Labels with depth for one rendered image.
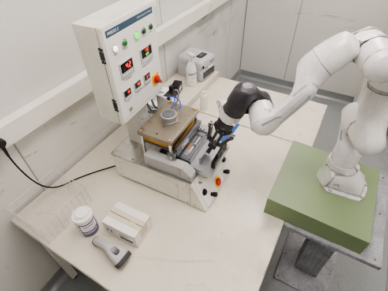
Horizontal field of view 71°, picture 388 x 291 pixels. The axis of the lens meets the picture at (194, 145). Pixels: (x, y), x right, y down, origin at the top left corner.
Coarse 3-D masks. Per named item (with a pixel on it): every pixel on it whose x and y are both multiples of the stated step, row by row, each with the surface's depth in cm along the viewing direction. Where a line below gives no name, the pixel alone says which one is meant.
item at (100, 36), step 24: (144, 0) 112; (72, 24) 95; (96, 24) 93; (120, 24) 98; (144, 24) 111; (96, 48) 97; (120, 48) 102; (96, 72) 105; (120, 72) 106; (144, 72) 121; (96, 96) 115; (120, 96) 111; (144, 96) 127; (120, 120) 118; (144, 120) 138
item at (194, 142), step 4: (196, 132) 137; (200, 132) 137; (196, 136) 135; (200, 136) 135; (192, 140) 133; (196, 140) 133; (200, 140) 133; (188, 144) 131; (192, 144) 131; (196, 144) 131; (184, 148) 129; (188, 148) 129; (192, 148) 129; (184, 152) 127; (188, 152) 127; (188, 156) 125
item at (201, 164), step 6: (204, 144) 136; (228, 144) 136; (204, 150) 127; (216, 150) 133; (198, 156) 130; (204, 156) 128; (210, 156) 130; (222, 156) 130; (192, 162) 127; (198, 162) 127; (204, 162) 127; (210, 162) 127; (198, 168) 125; (204, 168) 125; (210, 168) 125; (216, 168) 126; (204, 174) 124; (210, 174) 122
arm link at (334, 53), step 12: (336, 36) 84; (348, 36) 82; (360, 36) 86; (372, 36) 83; (384, 36) 82; (324, 48) 85; (336, 48) 83; (348, 48) 82; (324, 60) 85; (336, 60) 84; (348, 60) 84
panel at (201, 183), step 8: (224, 168) 147; (200, 176) 130; (216, 176) 141; (224, 176) 147; (200, 184) 129; (208, 184) 135; (216, 184) 140; (200, 192) 129; (208, 192) 135; (208, 200) 134
